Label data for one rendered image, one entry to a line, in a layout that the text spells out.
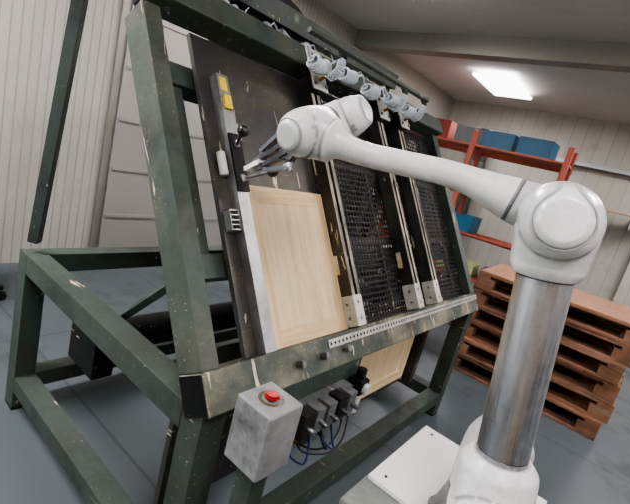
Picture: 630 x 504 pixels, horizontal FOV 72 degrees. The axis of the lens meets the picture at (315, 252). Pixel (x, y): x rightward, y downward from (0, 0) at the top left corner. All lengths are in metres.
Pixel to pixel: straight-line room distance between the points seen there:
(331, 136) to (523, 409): 0.67
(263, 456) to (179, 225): 0.63
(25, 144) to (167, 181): 2.98
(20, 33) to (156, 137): 2.87
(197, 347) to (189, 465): 0.34
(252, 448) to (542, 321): 0.70
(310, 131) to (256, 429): 0.70
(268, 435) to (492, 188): 0.76
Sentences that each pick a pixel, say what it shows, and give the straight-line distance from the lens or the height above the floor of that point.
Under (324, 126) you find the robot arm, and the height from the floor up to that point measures 1.59.
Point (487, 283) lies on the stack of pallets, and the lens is 3.94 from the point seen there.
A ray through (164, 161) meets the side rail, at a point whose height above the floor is 1.40.
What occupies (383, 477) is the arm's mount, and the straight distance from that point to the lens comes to 1.31.
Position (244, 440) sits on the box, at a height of 0.83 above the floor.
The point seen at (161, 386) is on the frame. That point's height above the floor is 0.77.
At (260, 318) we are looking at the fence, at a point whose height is 0.99.
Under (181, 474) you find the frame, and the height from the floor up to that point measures 0.58.
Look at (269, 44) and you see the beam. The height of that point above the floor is 1.87.
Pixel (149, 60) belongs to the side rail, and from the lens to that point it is 1.46.
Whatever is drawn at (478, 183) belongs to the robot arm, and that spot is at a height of 1.56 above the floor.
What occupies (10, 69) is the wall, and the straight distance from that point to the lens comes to 4.14.
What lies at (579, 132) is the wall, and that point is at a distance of 9.31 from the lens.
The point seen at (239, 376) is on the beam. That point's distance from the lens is 1.30.
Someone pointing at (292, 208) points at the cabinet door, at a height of 1.31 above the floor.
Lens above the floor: 1.54
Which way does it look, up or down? 13 degrees down
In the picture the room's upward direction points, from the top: 15 degrees clockwise
